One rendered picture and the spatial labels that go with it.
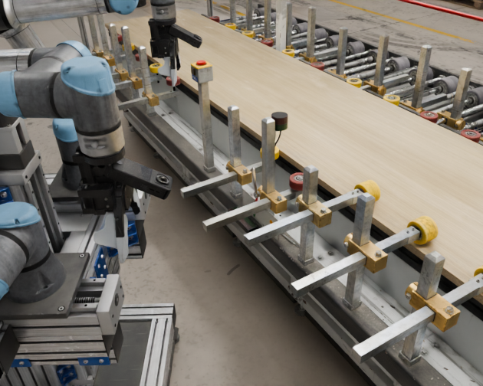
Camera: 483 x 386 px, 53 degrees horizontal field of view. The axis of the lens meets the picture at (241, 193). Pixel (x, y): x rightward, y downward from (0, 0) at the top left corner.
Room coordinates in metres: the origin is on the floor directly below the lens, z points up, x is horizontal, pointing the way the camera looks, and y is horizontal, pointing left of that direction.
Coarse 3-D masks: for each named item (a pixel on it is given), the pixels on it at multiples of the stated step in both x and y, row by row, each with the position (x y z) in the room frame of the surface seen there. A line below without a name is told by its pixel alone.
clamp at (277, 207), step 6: (264, 192) 1.53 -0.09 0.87; (270, 192) 1.53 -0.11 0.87; (276, 192) 1.53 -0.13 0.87; (270, 198) 1.49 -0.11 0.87; (276, 198) 1.49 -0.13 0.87; (282, 198) 1.49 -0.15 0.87; (276, 204) 1.46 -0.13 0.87; (282, 204) 1.47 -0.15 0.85; (276, 210) 1.46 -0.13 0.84; (282, 210) 1.47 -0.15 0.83
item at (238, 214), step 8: (280, 192) 1.54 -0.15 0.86; (288, 192) 1.54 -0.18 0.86; (296, 192) 1.54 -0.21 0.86; (264, 200) 1.50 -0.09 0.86; (288, 200) 1.53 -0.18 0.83; (240, 208) 1.45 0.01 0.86; (248, 208) 1.45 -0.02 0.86; (256, 208) 1.46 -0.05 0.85; (264, 208) 1.47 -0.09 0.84; (224, 216) 1.40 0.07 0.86; (232, 216) 1.41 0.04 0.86; (240, 216) 1.42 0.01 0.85; (208, 224) 1.36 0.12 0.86; (216, 224) 1.37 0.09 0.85; (224, 224) 1.39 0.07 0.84
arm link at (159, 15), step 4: (152, 8) 1.56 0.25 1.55; (156, 8) 1.55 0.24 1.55; (160, 8) 1.55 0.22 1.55; (164, 8) 1.55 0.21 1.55; (168, 8) 1.55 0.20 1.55; (172, 8) 1.56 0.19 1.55; (152, 12) 1.57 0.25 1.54; (156, 12) 1.55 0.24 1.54; (160, 12) 1.54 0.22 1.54; (164, 12) 1.55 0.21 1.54; (168, 12) 1.55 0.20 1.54; (172, 12) 1.56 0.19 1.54; (156, 16) 1.55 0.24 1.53; (160, 16) 1.55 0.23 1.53; (164, 16) 1.55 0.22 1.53; (168, 16) 1.55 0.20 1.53; (172, 16) 1.56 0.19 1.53; (156, 20) 1.56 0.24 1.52; (160, 20) 1.55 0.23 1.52; (164, 20) 1.55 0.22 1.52; (168, 20) 1.56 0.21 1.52
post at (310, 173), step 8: (304, 168) 1.33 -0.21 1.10; (312, 168) 1.32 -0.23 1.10; (304, 176) 1.33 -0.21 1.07; (312, 176) 1.31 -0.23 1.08; (304, 184) 1.33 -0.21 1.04; (312, 184) 1.31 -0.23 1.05; (304, 192) 1.32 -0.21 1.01; (312, 192) 1.31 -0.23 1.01; (304, 200) 1.32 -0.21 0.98; (312, 200) 1.31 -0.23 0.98; (304, 224) 1.32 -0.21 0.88; (312, 224) 1.32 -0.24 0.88; (304, 232) 1.31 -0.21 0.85; (312, 232) 1.32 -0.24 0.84; (304, 240) 1.31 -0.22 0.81; (312, 240) 1.32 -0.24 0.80; (304, 248) 1.31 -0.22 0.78; (312, 248) 1.32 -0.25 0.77; (304, 256) 1.31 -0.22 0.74; (312, 256) 1.32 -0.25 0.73
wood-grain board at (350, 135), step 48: (192, 48) 3.20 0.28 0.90; (240, 48) 3.17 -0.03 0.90; (240, 96) 2.38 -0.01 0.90; (288, 96) 2.35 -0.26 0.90; (336, 96) 2.33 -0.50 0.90; (288, 144) 1.85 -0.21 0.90; (336, 144) 1.83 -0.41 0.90; (384, 144) 1.82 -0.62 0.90; (432, 144) 1.80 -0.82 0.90; (336, 192) 1.48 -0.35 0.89; (384, 192) 1.46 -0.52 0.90; (432, 192) 1.45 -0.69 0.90; (480, 192) 1.43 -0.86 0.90; (432, 240) 1.18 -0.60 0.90; (480, 240) 1.17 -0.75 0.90
